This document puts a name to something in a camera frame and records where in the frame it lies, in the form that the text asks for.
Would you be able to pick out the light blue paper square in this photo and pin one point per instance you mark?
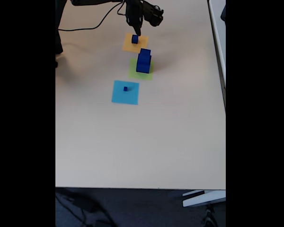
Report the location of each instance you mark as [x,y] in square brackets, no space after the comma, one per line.
[118,97]

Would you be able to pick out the dark blue object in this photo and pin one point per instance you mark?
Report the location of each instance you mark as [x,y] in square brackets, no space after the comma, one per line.
[224,14]

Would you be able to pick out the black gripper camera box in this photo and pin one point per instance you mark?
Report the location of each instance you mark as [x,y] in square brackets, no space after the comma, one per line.
[155,14]

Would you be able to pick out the small blue cube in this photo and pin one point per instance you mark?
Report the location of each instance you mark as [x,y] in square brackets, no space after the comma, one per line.
[135,39]

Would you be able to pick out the white table foot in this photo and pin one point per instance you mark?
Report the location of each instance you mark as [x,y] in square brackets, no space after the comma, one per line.
[203,199]

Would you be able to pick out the medium blue cube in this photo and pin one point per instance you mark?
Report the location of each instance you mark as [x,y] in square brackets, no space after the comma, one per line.
[145,55]

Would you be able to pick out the green paper square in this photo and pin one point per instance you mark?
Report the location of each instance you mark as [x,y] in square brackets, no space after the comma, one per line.
[132,73]

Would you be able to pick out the orange paper square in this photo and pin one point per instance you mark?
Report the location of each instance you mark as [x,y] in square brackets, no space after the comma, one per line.
[127,47]

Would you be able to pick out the large blue cube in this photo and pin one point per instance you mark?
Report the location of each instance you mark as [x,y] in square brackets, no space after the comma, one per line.
[143,68]

